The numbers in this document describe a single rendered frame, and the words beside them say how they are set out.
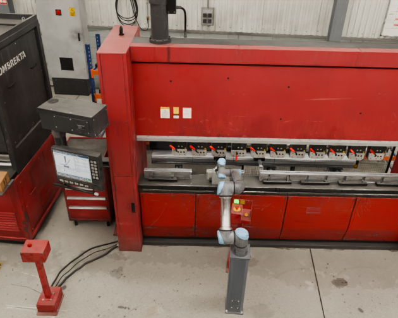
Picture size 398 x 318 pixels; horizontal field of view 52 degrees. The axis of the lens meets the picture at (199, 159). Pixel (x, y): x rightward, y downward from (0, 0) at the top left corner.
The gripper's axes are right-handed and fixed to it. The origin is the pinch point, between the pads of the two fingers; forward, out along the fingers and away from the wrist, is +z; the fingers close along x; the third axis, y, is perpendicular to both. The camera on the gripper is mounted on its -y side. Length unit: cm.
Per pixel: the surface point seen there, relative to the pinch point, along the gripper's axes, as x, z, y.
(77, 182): 127, -60, -27
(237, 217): -18, -3, -47
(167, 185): 53, 6, -13
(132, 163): 86, -26, 1
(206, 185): 12.8, 7.1, -12.1
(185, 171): 35.5, 6.6, 1.5
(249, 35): -70, 249, 329
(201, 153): 18.9, -13.3, 16.5
